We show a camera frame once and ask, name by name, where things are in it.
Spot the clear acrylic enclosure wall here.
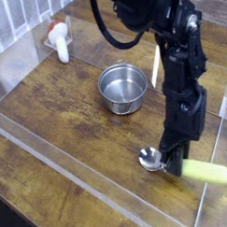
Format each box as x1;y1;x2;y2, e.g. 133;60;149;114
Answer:
0;113;187;227

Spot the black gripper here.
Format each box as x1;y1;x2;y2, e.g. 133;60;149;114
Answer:
155;86;212;178

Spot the green handled metal spoon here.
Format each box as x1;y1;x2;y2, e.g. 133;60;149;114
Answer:
138;148;227;185

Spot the small steel pot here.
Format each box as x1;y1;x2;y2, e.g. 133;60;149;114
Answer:
98;63;148;115

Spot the red white toy mushroom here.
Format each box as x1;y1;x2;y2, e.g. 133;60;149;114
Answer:
48;19;69;64

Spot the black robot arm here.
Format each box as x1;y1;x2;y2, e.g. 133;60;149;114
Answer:
90;0;207;177

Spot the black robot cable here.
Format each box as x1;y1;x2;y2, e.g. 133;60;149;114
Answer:
87;0;147;53

